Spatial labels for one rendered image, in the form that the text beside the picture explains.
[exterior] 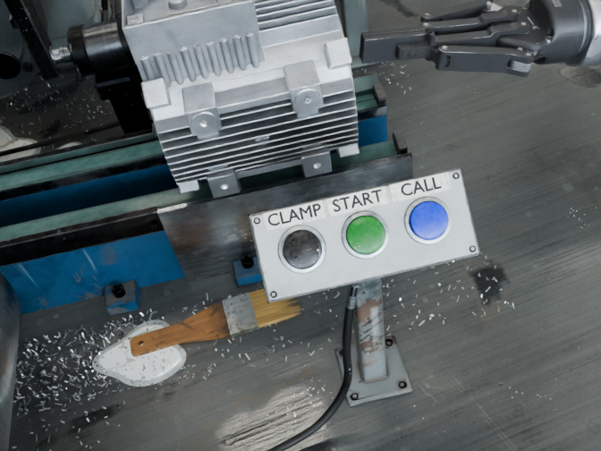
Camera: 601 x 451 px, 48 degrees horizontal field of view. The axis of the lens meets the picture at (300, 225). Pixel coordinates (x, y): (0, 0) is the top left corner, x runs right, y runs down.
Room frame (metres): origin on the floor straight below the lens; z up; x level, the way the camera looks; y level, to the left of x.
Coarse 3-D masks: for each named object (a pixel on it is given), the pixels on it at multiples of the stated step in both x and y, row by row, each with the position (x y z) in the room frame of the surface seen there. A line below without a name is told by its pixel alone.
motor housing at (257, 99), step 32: (256, 0) 0.60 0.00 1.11; (288, 0) 0.59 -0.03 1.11; (320, 0) 0.59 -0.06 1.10; (288, 32) 0.56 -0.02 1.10; (320, 32) 0.56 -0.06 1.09; (320, 64) 0.54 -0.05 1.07; (224, 96) 0.52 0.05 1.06; (256, 96) 0.51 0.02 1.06; (288, 96) 0.51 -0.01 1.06; (352, 96) 0.51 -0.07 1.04; (160, 128) 0.51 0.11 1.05; (224, 128) 0.50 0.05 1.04; (256, 128) 0.50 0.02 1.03; (288, 128) 0.50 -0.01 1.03; (320, 128) 0.50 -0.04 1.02; (352, 128) 0.50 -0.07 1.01; (192, 160) 0.50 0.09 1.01; (224, 160) 0.50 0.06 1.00; (256, 160) 0.50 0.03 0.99; (288, 160) 0.51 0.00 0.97
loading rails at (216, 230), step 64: (384, 128) 0.63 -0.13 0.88; (0, 192) 0.61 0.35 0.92; (64, 192) 0.61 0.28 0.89; (128, 192) 0.62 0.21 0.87; (192, 192) 0.54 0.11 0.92; (256, 192) 0.51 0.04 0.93; (320, 192) 0.52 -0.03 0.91; (0, 256) 0.51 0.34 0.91; (64, 256) 0.51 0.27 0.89; (128, 256) 0.51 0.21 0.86; (192, 256) 0.51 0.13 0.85; (256, 256) 0.51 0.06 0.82
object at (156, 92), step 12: (324, 48) 0.55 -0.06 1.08; (336, 48) 0.53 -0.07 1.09; (348, 48) 0.53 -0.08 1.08; (336, 60) 0.52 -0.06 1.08; (348, 60) 0.52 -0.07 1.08; (144, 84) 0.53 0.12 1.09; (156, 84) 0.53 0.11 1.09; (144, 96) 0.52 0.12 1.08; (156, 96) 0.52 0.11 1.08; (168, 96) 0.52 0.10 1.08; (156, 108) 0.52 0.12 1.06; (180, 192) 0.51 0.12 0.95
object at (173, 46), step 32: (128, 0) 0.60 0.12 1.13; (160, 0) 0.63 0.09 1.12; (192, 0) 0.59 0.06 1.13; (224, 0) 0.60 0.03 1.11; (128, 32) 0.54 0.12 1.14; (160, 32) 0.54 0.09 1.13; (192, 32) 0.54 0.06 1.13; (224, 32) 0.54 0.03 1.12; (256, 32) 0.54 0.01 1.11; (160, 64) 0.54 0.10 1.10; (192, 64) 0.54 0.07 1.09; (224, 64) 0.54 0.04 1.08; (256, 64) 0.54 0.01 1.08
